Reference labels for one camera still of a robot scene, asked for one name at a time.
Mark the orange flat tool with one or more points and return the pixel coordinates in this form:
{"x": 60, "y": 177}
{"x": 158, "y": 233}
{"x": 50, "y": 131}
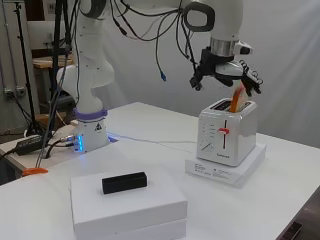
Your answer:
{"x": 34, "y": 171}

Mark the steel toaster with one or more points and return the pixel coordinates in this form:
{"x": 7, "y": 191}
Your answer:
{"x": 226, "y": 136}

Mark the black block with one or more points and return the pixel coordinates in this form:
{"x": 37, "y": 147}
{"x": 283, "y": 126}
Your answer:
{"x": 124, "y": 182}

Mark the black tripod stand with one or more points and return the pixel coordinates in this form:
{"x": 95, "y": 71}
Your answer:
{"x": 29, "y": 83}

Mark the wooden table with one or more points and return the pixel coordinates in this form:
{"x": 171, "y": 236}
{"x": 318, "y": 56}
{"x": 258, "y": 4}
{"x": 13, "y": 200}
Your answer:
{"x": 41, "y": 62}

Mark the black power brick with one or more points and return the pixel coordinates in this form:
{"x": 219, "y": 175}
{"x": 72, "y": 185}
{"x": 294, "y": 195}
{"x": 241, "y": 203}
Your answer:
{"x": 31, "y": 144}

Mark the white seven-joint robot arm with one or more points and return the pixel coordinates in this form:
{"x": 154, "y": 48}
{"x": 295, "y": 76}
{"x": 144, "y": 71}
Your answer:
{"x": 90, "y": 70}

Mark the white flat box with print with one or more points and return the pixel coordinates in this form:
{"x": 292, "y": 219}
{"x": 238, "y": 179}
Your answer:
{"x": 240, "y": 170}

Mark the toast slice with orange crust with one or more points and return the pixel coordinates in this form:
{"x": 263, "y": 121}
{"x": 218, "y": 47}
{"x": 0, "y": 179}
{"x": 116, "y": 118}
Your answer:
{"x": 237, "y": 98}

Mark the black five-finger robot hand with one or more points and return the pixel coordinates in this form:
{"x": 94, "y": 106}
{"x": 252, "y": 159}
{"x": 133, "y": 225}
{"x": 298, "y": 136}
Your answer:
{"x": 226, "y": 70}

